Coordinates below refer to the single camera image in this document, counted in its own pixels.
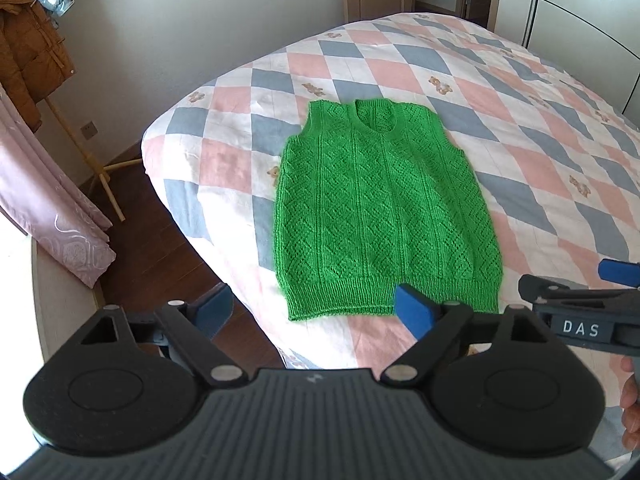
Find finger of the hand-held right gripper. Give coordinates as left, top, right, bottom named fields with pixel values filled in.
left=518, top=273, right=640, bottom=307
left=598, top=258, right=640, bottom=293

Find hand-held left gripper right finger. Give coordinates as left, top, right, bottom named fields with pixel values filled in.
left=381, top=283, right=553, bottom=387

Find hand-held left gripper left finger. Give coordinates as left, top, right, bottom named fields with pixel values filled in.
left=80, top=283, right=249, bottom=388

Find green knitted vest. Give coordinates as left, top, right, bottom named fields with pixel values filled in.
left=271, top=98, right=503, bottom=322

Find person's right hand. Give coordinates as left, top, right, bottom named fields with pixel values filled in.
left=620, top=358, right=640, bottom=449

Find wooden coat rack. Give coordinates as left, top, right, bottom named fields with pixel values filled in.
left=30, top=2, right=144, bottom=222

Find pink curtain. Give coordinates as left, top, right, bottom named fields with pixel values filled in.
left=0, top=80, right=117, bottom=290

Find bed with diamond-pattern quilt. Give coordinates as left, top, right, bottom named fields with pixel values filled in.
left=141, top=11, right=640, bottom=467

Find white wardrobe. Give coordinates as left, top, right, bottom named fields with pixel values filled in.
left=492, top=0, right=640, bottom=132

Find brown coat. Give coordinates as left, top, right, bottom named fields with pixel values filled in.
left=0, top=0, right=76, bottom=134

